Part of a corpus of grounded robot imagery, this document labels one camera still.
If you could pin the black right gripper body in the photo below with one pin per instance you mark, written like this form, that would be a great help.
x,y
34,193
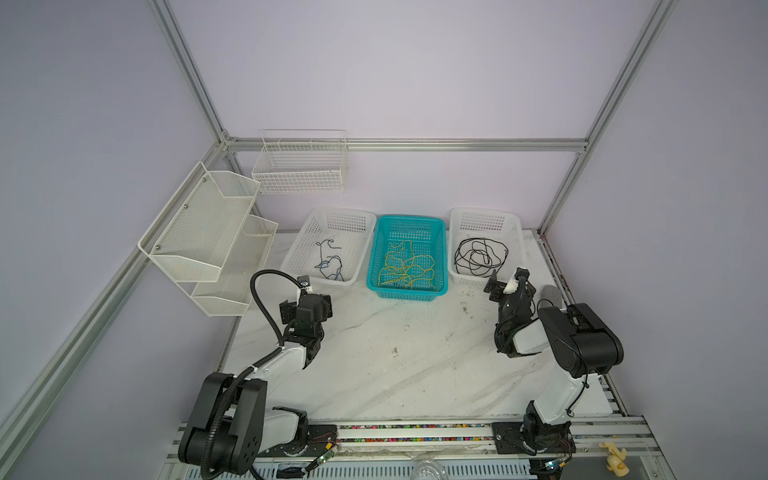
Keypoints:
x,y
500,298

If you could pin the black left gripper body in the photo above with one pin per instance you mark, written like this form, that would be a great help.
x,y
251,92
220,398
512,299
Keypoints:
x,y
287,311

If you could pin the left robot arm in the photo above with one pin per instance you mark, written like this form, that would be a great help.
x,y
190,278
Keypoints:
x,y
231,422

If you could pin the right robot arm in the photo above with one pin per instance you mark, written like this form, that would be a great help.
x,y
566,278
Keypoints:
x,y
581,343

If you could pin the grey oval stone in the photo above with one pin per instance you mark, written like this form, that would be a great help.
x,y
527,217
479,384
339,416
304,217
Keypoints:
x,y
550,295

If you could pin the white plastic basket left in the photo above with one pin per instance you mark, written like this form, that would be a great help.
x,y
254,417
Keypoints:
x,y
331,246

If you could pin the white plastic basket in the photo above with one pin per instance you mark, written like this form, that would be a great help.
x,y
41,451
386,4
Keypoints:
x,y
482,240
331,246

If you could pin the white plastic basket right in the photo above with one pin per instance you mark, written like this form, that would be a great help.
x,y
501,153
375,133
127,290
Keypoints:
x,y
482,240

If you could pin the teal plastic basket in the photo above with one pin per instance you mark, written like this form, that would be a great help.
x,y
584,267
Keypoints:
x,y
408,258

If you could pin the small yellow figure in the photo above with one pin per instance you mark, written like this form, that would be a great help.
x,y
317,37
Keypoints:
x,y
616,460

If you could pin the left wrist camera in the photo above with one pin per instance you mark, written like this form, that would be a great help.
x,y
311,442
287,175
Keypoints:
x,y
305,284

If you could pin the white mesh wall shelf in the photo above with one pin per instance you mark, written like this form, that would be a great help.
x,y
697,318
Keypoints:
x,y
208,240

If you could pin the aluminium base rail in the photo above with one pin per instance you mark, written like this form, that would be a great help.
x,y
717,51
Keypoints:
x,y
456,450

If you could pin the white wire wall basket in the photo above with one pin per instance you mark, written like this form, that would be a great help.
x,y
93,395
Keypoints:
x,y
302,161

